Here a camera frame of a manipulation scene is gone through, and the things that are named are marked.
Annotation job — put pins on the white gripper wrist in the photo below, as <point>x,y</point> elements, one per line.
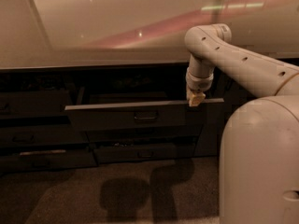
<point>197,85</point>

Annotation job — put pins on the dark drawer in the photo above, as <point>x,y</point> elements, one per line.
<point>102,117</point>
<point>46,160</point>
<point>149,152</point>
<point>44,135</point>
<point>32,104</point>
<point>143,133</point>

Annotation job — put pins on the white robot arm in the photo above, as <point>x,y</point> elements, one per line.
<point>259,160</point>

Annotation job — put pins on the dark cabinet door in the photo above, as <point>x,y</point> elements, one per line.
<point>223,99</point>

